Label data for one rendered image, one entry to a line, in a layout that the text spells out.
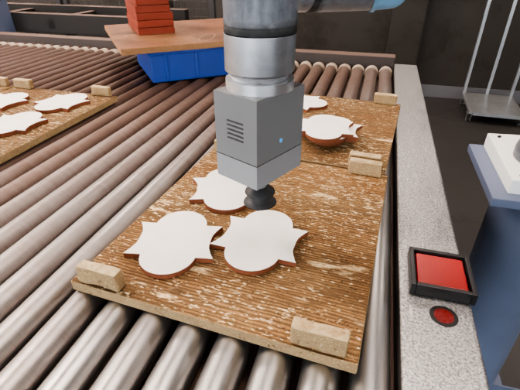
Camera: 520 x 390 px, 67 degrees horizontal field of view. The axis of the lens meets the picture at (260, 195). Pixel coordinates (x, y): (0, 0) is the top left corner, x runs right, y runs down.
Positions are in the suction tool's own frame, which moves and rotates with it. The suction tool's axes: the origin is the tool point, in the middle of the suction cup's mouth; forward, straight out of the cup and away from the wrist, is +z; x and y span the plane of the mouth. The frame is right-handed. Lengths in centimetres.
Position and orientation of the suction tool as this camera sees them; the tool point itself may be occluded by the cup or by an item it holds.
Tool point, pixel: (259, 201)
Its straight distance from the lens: 51.1
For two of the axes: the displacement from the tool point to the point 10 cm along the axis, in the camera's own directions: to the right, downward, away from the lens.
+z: 0.0, 8.5, 5.3
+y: -6.5, 4.0, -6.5
